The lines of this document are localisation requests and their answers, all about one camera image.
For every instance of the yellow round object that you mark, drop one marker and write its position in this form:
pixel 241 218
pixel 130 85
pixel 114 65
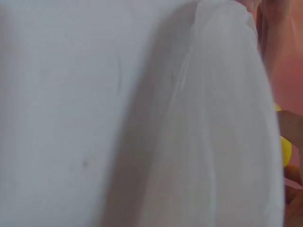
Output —
pixel 286 151

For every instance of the person's right fingers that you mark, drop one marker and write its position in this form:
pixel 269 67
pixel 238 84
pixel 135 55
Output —
pixel 293 126

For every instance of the person's right hand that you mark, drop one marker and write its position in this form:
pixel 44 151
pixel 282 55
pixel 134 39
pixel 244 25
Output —
pixel 294 127

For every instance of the white translucent cloth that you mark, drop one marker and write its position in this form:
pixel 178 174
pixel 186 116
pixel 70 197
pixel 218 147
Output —
pixel 227 123

